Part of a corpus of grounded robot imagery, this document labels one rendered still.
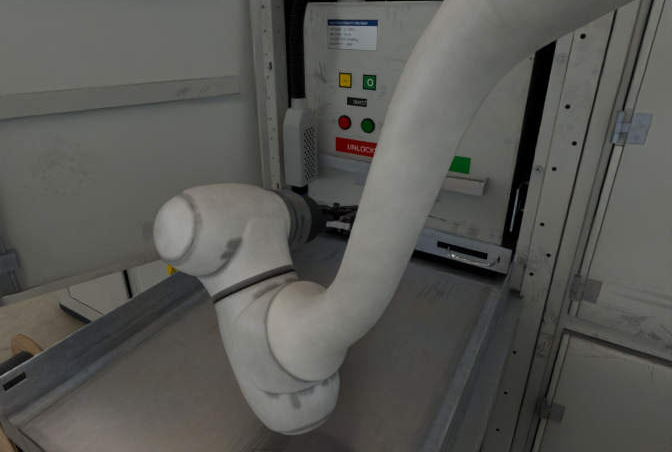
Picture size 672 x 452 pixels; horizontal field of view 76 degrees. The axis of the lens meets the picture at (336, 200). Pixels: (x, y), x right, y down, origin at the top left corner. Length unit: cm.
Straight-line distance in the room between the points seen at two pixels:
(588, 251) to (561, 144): 20
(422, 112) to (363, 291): 16
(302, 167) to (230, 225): 53
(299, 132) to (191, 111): 25
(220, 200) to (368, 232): 19
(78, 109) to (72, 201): 19
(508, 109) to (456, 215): 25
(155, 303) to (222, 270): 41
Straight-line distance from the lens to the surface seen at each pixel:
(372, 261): 35
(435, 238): 99
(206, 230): 45
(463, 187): 90
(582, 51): 82
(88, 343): 83
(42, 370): 81
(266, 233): 49
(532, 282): 95
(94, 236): 107
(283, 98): 108
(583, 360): 101
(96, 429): 75
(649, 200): 85
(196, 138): 106
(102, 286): 208
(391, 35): 94
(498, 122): 89
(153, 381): 78
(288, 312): 44
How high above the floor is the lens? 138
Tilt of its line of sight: 24 degrees down
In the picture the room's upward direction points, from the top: straight up
